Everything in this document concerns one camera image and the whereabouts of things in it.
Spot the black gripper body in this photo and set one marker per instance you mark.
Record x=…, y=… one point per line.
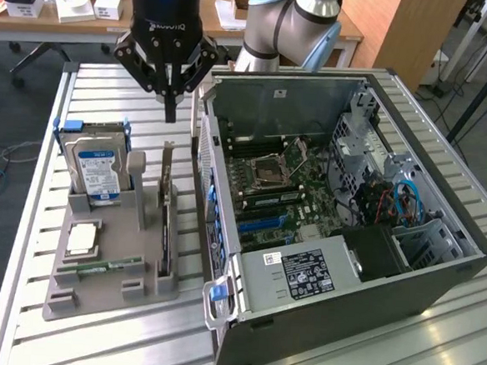
x=167, y=14

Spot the black graphics card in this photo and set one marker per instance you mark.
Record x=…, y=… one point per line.
x=166, y=227

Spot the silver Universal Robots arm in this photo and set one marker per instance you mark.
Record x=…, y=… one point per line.
x=275, y=26

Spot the white paper stack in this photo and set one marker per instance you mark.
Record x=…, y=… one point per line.
x=230, y=18

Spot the small white box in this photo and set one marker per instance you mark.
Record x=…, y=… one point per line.
x=107, y=10

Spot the white box with tape roll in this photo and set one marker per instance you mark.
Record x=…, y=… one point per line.
x=71, y=14

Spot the blue disk caddy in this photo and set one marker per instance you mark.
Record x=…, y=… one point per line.
x=72, y=126

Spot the black chair base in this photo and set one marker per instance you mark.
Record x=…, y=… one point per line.
x=39, y=53

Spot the hard disk with blue label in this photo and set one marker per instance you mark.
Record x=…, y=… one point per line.
x=96, y=168

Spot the wooden desk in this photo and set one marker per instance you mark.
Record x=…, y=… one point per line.
x=37, y=24

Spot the CPU socket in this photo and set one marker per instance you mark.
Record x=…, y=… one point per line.
x=267, y=171

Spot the white box with black top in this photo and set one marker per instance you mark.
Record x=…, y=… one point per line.
x=23, y=8

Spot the green motherboard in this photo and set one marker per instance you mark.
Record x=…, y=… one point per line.
x=309, y=195

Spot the blue expansion slot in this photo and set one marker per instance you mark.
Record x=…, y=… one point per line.
x=261, y=225

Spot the perforated metal drive cage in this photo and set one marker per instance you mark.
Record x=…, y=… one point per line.
x=355, y=144

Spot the silver CPU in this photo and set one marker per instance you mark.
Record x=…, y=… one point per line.
x=81, y=238

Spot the silver chipset heat sink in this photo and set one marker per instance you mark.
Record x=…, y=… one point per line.
x=311, y=232

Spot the wooden cabinet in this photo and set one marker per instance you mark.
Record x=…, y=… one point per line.
x=404, y=35

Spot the grey parts rack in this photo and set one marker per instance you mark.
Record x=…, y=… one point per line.
x=136, y=275

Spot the grey power supply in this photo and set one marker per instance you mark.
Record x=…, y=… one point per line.
x=261, y=284

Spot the blue case latch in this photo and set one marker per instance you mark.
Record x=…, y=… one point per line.
x=218, y=293

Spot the white device with red button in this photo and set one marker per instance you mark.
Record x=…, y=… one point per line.
x=433, y=66

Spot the black power supply label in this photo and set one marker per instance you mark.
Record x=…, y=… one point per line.
x=308, y=274

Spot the white table leg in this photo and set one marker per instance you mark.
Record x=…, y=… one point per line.
x=466, y=39

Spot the black tripod pole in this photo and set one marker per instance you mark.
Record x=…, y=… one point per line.
x=484, y=90

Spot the silver disk bay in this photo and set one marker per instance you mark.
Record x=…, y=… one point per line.
x=427, y=245

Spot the open dark grey PC case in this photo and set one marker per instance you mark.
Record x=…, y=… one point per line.
x=341, y=331

